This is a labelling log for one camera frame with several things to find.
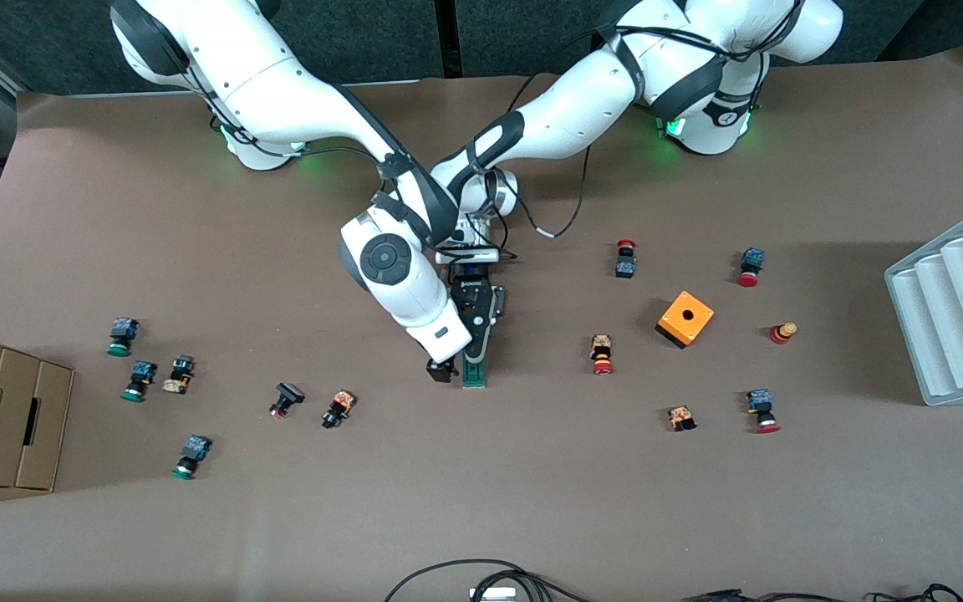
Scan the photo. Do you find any green load switch base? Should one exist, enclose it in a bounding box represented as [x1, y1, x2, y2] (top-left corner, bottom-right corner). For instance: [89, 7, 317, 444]
[461, 347, 489, 389]

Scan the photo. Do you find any brown paper table cover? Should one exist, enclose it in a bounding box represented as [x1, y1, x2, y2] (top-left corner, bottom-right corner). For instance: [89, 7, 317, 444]
[0, 46, 963, 602]

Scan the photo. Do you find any orange button box with hole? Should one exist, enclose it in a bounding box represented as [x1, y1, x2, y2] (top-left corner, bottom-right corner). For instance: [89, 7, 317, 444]
[655, 290, 716, 349]

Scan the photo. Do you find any green mushroom button blue block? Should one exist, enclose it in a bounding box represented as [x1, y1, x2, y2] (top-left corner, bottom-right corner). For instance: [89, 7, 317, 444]
[121, 360, 158, 403]
[107, 317, 140, 358]
[171, 434, 213, 481]

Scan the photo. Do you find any brown cardboard box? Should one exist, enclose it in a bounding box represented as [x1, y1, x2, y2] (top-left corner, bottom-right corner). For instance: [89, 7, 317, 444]
[0, 328, 75, 492]

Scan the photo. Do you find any grey tray with white ridges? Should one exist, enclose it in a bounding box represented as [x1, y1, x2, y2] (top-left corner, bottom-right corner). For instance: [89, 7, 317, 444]
[884, 199, 963, 407]

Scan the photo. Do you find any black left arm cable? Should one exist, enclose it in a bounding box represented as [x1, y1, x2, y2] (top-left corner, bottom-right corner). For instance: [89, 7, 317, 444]
[519, 146, 591, 240]

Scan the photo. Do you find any black cable loop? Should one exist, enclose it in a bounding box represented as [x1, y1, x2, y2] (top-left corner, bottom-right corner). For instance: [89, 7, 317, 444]
[384, 559, 595, 602]

